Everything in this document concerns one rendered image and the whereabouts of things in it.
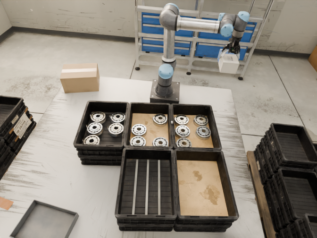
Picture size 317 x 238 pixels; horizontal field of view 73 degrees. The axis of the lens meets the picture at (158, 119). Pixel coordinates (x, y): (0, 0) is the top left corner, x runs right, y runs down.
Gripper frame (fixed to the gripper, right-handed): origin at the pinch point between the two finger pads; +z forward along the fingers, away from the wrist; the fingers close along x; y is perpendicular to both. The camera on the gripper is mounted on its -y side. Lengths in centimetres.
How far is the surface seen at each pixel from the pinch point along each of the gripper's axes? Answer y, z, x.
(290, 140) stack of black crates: 23, 62, 72
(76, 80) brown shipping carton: 10, 28, -123
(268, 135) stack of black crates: 20, 62, 53
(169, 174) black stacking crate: 89, 28, -39
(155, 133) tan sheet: 59, 28, -50
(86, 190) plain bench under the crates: 99, 41, -88
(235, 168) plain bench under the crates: 72, 41, 7
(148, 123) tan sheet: 51, 28, -56
